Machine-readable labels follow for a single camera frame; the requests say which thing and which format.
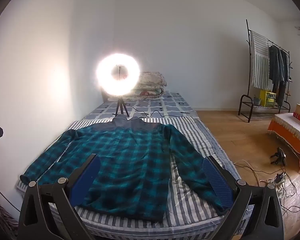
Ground orange and white table cover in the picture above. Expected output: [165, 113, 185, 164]
[267, 112, 300, 176]

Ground black wall cable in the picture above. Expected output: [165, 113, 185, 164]
[0, 174, 20, 213]

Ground black tripod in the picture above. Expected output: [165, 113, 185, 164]
[114, 95, 130, 117]

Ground stack of folded floral bedding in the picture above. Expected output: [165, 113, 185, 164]
[126, 84, 165, 97]

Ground white power strip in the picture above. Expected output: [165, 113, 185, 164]
[265, 174, 287, 188]

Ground small black floor stand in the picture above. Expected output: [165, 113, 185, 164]
[270, 147, 287, 166]

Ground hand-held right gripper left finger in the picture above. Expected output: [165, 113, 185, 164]
[17, 154, 102, 240]

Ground teal plaid fleece jacket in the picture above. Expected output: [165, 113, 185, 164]
[20, 115, 228, 222]

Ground denim hanging jacket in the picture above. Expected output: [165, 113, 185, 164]
[277, 49, 290, 107]

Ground floral pillow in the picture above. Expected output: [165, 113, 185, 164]
[137, 71, 167, 87]

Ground striped hanging towel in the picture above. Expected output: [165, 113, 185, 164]
[249, 30, 270, 90]

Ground yellow crate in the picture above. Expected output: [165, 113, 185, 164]
[259, 89, 277, 107]

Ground person's grey patterned clothing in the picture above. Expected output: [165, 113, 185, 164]
[0, 192, 18, 240]

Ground ring light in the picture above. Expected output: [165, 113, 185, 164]
[96, 53, 141, 97]

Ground grey striped quilt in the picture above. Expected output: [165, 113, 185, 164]
[16, 116, 240, 238]

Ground dark hanging shirt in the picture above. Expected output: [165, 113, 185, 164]
[268, 45, 280, 87]

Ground white wire rack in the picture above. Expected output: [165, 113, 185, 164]
[238, 19, 294, 123]

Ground blue square-patterned bedsheet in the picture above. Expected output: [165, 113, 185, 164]
[82, 91, 199, 124]

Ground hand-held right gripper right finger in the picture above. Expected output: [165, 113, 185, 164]
[202, 155, 284, 240]

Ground floor cables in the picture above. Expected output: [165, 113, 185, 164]
[234, 160, 300, 214]

